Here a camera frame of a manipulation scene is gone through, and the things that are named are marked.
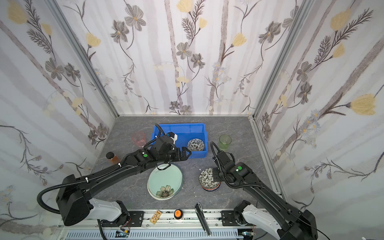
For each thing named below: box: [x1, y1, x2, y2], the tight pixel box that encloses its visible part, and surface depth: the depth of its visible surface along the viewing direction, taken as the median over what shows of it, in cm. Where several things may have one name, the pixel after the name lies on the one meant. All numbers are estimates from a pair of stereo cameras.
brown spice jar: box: [105, 151, 121, 165], surface depth 89 cm
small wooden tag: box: [149, 210, 162, 225], surface depth 75 cm
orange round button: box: [174, 209, 183, 220], surface depth 69 cm
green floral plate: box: [147, 164, 184, 201], surface depth 83 cm
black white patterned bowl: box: [187, 138, 205, 152], surface depth 101 cm
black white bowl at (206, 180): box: [198, 168, 222, 192], surface depth 82 cm
